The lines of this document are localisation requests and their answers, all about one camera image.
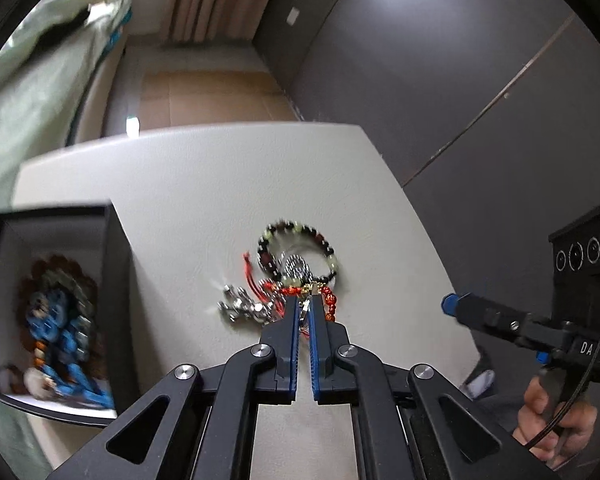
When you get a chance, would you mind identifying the brown cardboard floor sheet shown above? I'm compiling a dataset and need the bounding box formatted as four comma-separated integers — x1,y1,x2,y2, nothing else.
136,70,298,132

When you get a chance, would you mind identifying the brown wooden bead bracelet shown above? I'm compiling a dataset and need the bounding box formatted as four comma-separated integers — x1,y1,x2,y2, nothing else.
14,253,106,396

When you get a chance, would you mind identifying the dark and jade bead bracelet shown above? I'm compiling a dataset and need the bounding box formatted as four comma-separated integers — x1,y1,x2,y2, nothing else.
255,218,342,286

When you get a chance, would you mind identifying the blue flower jewelry piece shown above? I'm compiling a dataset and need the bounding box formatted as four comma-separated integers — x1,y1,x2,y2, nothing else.
23,286,114,410

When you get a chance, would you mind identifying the red cord silver chain necklace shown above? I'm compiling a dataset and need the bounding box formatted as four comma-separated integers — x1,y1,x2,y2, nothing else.
216,251,339,337

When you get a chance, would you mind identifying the white wall switch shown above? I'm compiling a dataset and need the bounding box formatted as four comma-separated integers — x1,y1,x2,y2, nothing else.
286,6,300,26

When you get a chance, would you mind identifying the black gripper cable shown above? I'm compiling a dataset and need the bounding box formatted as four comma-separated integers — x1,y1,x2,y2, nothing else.
524,253,600,450

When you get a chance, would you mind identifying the dark grey wardrobe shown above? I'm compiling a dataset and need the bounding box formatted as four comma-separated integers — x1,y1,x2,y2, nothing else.
251,0,600,411

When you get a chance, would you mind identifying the green bed sheet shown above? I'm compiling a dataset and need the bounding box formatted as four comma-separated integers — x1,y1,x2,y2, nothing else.
0,0,131,480

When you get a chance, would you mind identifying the person's right hand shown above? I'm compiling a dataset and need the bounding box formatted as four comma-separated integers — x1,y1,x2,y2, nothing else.
511,375,600,469

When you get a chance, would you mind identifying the black jewelry box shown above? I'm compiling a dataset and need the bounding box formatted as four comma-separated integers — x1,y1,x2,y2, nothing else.
0,204,140,428

